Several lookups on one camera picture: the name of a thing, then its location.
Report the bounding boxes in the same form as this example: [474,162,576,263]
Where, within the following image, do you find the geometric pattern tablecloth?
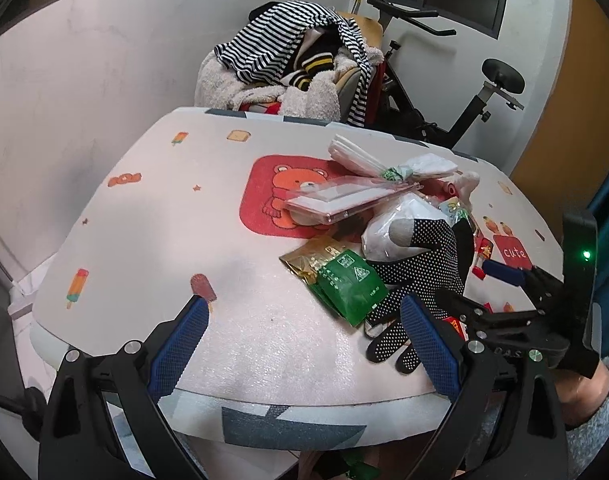
[32,105,568,453]

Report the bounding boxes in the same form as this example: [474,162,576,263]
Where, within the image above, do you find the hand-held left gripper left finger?
[38,295,210,480]

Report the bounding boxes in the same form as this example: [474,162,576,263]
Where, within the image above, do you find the white plastic bag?
[361,195,453,263]

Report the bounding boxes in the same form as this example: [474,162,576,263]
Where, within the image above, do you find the black yellow striped garment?
[284,35,345,91]

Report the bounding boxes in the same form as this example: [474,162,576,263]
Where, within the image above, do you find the clear package with pink card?
[284,175,420,226]

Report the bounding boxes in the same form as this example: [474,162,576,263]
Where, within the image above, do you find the person's right forearm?
[549,354,609,471]

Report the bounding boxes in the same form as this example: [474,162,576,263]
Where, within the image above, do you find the small cartoon print packet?
[442,197,473,226]

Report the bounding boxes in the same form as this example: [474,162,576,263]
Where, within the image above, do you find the white fleece blanket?
[194,52,345,121]

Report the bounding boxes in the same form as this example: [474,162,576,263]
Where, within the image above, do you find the gold foil packet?
[278,236,348,286]

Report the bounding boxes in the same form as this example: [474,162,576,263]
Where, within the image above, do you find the pink cartoon print table mat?
[32,106,568,408]

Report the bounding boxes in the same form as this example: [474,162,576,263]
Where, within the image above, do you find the black white-dotted work glove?
[362,217,478,376]

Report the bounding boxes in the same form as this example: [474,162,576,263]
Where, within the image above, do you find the black exercise bike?
[342,0,525,148]

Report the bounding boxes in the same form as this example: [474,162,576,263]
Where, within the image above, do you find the small red packet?
[472,237,495,278]

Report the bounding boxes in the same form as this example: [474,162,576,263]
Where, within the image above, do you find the white pink fluffy item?
[445,170,480,206]

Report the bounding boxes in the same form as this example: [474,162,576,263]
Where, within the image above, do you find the green foil packet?
[329,250,390,331]
[309,265,343,318]

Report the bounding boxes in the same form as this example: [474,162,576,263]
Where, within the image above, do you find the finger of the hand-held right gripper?
[483,259,565,311]
[436,289,570,358]

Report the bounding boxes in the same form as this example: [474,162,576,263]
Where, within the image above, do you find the black chair base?
[0,385,45,436]

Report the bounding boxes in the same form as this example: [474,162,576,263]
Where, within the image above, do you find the white wrapper with green logo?
[379,154,460,183]

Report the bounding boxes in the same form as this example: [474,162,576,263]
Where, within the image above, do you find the wooden chair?
[335,10,385,126]

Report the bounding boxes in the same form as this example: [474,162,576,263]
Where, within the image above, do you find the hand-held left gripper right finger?
[401,292,568,480]

